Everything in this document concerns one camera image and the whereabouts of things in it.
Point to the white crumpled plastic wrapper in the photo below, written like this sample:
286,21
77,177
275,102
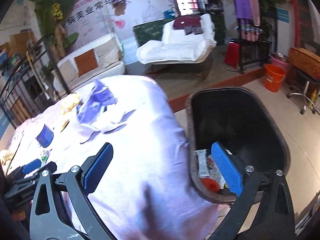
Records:
214,172

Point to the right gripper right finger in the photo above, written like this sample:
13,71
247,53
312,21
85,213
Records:
275,216

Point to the red space heater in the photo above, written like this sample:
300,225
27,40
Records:
232,55

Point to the white wicker sofa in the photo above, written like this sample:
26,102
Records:
98,59

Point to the dark red folded cloth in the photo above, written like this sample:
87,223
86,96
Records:
190,24

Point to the green patterned cabinet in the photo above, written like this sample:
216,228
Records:
149,31

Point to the orange plastic bucket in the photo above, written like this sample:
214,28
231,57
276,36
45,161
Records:
274,77

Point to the green clear snack wrapper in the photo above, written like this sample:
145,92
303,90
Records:
44,156

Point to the chrome swivel stool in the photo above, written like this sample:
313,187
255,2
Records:
308,80

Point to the orange patterned suitcase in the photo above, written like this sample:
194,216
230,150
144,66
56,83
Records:
306,61

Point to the purple hanging towel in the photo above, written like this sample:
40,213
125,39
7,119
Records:
243,9

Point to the white stick sachet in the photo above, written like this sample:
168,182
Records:
202,163

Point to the black trash bin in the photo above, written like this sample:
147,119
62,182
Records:
238,119

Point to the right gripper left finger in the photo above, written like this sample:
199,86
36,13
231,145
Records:
49,218

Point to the orange brown cushion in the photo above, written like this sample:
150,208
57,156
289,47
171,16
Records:
86,62

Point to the blue paper cup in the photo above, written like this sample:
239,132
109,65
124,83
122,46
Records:
45,136

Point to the orange foam fruit net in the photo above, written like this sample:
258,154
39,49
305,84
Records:
210,184

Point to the pink plastic basin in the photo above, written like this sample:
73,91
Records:
280,60

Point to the black metal rack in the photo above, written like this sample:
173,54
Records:
254,43

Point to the white padded lounge chair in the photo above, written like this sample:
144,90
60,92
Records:
176,47

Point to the purple plastic bag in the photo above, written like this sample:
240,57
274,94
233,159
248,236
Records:
101,112

